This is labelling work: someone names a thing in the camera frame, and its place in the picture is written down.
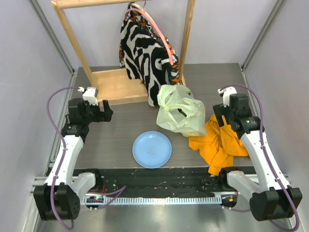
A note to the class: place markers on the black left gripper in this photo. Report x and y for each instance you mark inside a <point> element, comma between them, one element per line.
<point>107,113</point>

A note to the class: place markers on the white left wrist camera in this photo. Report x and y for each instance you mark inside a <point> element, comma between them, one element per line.
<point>89,94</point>

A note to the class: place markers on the pink clothes hanger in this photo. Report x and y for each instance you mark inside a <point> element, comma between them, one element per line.
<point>151,21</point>

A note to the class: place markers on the orange cloth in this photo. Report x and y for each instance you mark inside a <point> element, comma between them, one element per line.
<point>219,146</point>

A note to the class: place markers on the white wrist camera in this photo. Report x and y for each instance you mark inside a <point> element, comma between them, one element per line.
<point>225,93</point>
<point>89,94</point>

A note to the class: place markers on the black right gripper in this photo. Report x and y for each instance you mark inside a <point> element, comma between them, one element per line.
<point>222,113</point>

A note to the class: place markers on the zebra patterned garment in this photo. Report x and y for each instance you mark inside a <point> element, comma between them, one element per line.
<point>144,56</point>

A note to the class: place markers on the white slotted cable duct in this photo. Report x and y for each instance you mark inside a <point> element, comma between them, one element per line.
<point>151,201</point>

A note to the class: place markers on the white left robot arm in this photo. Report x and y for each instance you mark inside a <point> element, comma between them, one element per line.
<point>60,196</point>

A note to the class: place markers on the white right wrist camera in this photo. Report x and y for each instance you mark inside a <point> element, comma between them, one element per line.
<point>225,93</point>

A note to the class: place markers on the blue plastic plate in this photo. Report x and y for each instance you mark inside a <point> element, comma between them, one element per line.
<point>151,149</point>

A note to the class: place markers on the pale green plastic bag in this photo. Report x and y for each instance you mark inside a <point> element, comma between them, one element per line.
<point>170,98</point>

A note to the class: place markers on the wooden clothes rack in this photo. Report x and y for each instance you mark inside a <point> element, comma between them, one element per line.
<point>114,85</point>

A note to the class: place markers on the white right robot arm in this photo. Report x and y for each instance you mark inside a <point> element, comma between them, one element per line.
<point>272,197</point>

